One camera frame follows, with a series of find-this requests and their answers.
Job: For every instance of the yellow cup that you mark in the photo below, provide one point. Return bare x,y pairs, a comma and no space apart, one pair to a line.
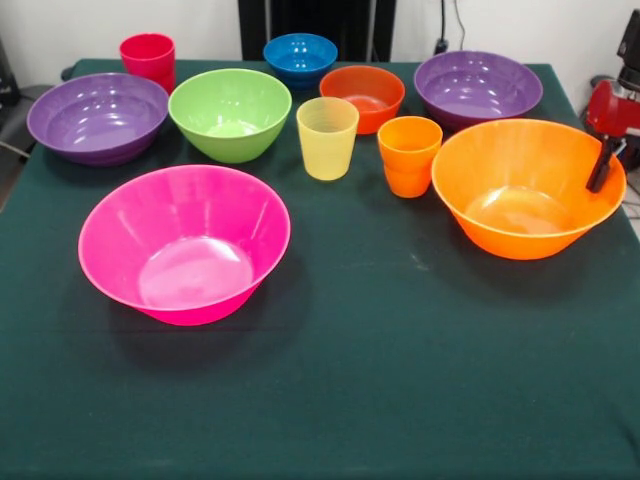
327,150

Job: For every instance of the large orange bowl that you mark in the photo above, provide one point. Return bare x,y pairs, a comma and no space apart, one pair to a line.
520,220

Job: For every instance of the pink bowl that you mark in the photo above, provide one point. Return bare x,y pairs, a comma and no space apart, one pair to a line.
190,280

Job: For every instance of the red cup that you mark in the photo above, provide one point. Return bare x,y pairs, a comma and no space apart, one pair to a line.
147,57

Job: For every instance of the red-orange bowl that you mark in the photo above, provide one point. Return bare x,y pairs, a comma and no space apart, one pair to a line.
370,85

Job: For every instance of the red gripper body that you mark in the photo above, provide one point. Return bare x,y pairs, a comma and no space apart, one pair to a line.
610,110

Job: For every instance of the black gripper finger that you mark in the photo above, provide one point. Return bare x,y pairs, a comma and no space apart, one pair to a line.
602,170

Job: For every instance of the blue bowl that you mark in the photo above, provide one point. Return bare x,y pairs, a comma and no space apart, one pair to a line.
300,60

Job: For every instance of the purple bowl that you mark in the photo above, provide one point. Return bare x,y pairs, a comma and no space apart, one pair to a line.
475,95
95,120

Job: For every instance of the green bowl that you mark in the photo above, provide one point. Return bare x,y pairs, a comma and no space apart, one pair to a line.
230,115

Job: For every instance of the orange cup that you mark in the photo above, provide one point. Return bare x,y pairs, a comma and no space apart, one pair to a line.
407,170

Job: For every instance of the dark green table cloth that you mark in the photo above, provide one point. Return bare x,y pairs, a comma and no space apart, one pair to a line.
350,375

